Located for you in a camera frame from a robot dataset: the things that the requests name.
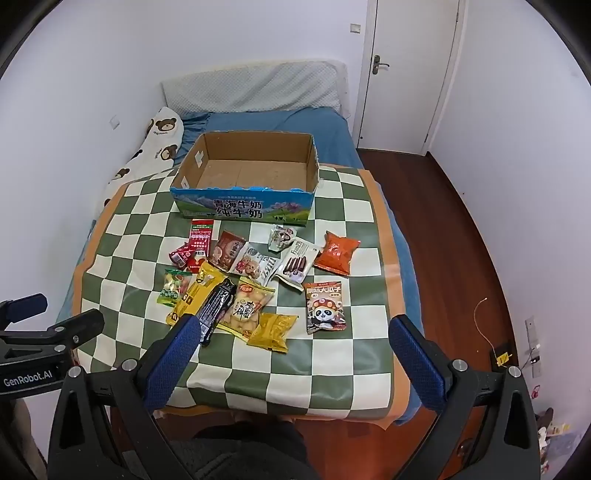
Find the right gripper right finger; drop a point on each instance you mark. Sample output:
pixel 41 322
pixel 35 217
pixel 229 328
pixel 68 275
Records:
pixel 424 362

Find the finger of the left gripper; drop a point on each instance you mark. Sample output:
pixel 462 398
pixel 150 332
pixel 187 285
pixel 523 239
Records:
pixel 14 311
pixel 77 330

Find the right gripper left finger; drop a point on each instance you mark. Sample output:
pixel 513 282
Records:
pixel 162 365

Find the yellow black chocolate bag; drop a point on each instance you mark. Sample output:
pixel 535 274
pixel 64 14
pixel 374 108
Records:
pixel 208 299

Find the green fruit candy packet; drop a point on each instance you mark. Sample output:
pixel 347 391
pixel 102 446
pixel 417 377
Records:
pixel 175 284

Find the yellow egg biscuit packet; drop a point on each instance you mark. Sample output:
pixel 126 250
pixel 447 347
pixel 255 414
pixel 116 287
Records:
pixel 243 314

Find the small yellow snack packet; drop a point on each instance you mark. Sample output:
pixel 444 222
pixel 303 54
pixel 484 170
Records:
pixel 272 331

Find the tall red snack packet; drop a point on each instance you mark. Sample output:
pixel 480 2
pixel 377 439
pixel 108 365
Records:
pixel 199 243

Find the white cookie snack packet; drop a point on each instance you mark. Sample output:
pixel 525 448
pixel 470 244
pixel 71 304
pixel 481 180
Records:
pixel 254 265

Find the orange chip packet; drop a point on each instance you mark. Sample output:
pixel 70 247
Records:
pixel 336 256

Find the white wafer stick packet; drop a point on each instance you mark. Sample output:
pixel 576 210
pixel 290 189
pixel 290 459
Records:
pixel 295 264

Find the small white jelly packet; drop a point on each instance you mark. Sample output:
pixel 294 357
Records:
pixel 280 238

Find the small red snack packet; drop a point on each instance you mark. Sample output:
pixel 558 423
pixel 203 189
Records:
pixel 180 256

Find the panda melon seed packet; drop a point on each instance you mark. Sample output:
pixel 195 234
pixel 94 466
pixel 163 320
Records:
pixel 325 311

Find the brown pastry snack packet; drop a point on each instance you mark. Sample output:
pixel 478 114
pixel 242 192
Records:
pixel 226 250

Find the green white checkered mat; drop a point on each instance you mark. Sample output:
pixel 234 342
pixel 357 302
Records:
pixel 308 331

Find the bear print white blanket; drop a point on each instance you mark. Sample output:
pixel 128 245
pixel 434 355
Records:
pixel 156 153

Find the open cardboard milk box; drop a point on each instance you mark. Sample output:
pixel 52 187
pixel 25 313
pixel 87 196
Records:
pixel 255 176

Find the blue bed sheet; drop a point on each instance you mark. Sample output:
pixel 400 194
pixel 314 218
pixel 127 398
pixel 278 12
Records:
pixel 349 374

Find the grey white pillow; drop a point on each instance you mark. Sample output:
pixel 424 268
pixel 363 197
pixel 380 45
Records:
pixel 261 87

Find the white door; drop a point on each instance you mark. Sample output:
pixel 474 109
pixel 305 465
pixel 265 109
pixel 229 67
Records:
pixel 402 103

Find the white wall socket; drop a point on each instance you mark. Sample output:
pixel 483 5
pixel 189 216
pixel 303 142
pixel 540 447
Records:
pixel 533 361

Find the metal door handle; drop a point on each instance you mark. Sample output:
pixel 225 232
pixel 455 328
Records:
pixel 378 64

